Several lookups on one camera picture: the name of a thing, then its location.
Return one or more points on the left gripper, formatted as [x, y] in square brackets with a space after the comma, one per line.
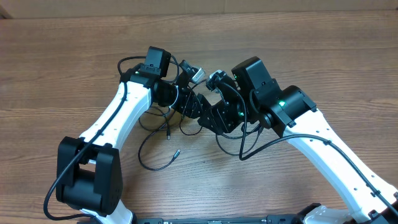
[192, 111]

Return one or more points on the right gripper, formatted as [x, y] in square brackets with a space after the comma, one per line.
[218, 119]

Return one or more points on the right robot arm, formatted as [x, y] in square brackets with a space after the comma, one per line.
[250, 95]

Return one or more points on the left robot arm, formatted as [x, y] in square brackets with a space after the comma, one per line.
[89, 176]

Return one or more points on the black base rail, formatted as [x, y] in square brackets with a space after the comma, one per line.
[270, 219]

